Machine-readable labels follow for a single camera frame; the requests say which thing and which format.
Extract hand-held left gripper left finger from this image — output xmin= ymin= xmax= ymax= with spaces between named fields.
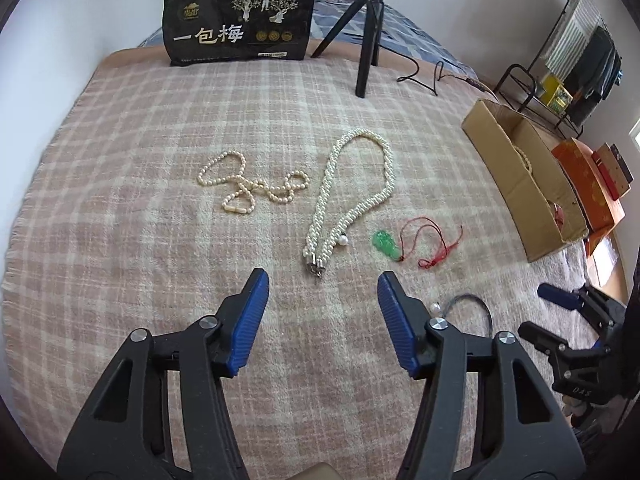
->
xmin=56 ymin=268 xmax=271 ymax=480

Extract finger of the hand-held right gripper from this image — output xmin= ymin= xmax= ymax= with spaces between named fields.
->
xmin=537 ymin=282 xmax=626 ymax=332
xmin=517 ymin=321 xmax=601 ymax=378

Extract green jade pendant red cord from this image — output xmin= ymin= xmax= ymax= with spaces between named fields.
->
xmin=371 ymin=217 xmax=465 ymax=269

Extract black power cable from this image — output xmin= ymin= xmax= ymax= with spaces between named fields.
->
xmin=397 ymin=57 xmax=482 ymax=97

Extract black tripod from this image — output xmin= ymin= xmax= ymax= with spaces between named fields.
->
xmin=312 ymin=0 xmax=391 ymax=98

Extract cream bead necklace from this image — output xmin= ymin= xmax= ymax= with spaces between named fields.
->
xmin=197 ymin=152 xmax=312 ymax=214

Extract black printed snack bag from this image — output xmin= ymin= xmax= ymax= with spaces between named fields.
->
xmin=164 ymin=0 xmax=317 ymax=67

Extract dark hanging clothes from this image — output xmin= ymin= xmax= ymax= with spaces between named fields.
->
xmin=570 ymin=25 xmax=623 ymax=127

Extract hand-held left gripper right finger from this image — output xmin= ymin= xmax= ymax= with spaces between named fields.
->
xmin=376 ymin=271 xmax=588 ymax=480

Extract grey bangle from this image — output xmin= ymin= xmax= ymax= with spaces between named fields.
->
xmin=442 ymin=293 xmax=493 ymax=336

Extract yellow box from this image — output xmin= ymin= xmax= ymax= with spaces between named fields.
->
xmin=540 ymin=75 xmax=574 ymax=110

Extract boxes on orange table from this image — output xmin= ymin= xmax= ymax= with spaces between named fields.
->
xmin=592 ymin=142 xmax=635 ymax=200

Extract black metal clothes rack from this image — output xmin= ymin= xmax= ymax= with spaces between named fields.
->
xmin=494 ymin=0 xmax=627 ymax=139

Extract multi-strand white pearl necklace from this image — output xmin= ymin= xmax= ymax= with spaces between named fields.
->
xmin=301 ymin=129 xmax=396 ymax=281

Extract cardboard box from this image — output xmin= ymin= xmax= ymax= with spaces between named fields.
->
xmin=461 ymin=98 xmax=591 ymax=263

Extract pink plaid blanket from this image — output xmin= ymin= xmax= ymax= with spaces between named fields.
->
xmin=0 ymin=50 xmax=618 ymax=480

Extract striped hanging towel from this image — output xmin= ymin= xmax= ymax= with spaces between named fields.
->
xmin=545 ymin=0 xmax=602 ymax=68

